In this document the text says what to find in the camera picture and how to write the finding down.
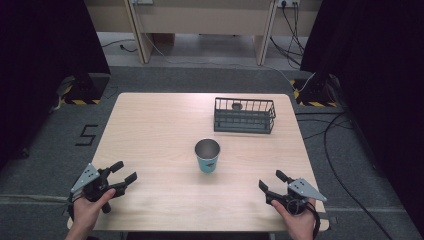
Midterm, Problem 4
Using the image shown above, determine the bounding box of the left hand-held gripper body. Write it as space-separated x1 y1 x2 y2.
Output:
68 162 128 215

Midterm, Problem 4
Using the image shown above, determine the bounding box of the metal cup with teal sleeve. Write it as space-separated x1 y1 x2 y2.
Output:
194 138 222 174

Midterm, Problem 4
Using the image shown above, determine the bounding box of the black wire basket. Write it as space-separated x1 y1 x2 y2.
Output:
213 96 277 135

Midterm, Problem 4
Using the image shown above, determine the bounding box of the person's left hand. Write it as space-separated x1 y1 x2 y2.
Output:
70 188 117 230

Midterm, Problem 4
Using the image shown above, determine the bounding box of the white wall socket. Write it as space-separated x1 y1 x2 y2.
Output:
277 0 301 9

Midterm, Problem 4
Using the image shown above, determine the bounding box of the person's right hand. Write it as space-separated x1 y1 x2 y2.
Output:
270 198 318 240

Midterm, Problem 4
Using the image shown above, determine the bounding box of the short black cable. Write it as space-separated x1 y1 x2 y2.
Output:
101 38 138 54

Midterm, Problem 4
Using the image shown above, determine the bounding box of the black wrist strap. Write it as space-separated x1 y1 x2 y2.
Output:
305 201 322 240

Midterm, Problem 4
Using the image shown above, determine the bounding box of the black stand base striped tape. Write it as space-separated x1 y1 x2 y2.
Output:
289 73 338 108
57 72 111 106

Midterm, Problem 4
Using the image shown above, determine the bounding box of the long black floor cable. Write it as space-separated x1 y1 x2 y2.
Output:
294 111 395 240

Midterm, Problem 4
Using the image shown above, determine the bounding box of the black cables bundle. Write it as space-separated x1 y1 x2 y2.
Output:
269 2 306 70

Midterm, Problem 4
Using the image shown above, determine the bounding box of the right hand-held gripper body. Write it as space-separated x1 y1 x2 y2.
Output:
265 177 328 216

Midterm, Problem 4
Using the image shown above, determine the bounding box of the black curtain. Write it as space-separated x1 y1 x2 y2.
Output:
0 0 112 169
299 0 424 231

